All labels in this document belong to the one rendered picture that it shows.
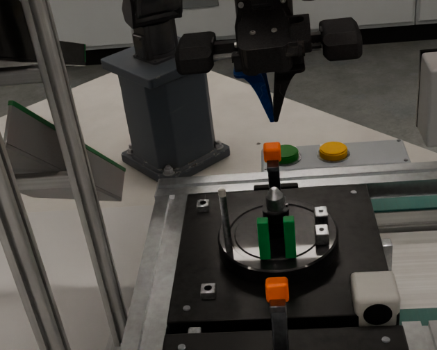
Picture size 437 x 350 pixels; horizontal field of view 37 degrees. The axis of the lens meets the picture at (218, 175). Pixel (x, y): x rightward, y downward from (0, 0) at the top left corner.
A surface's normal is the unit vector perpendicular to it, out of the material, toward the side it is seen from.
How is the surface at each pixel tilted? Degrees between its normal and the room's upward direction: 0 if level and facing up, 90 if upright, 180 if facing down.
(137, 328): 0
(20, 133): 90
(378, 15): 90
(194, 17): 90
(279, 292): 68
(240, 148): 0
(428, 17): 90
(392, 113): 0
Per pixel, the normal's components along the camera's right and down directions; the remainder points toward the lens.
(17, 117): 0.97, 0.04
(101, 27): -0.07, 0.54
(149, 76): -0.11, -0.84
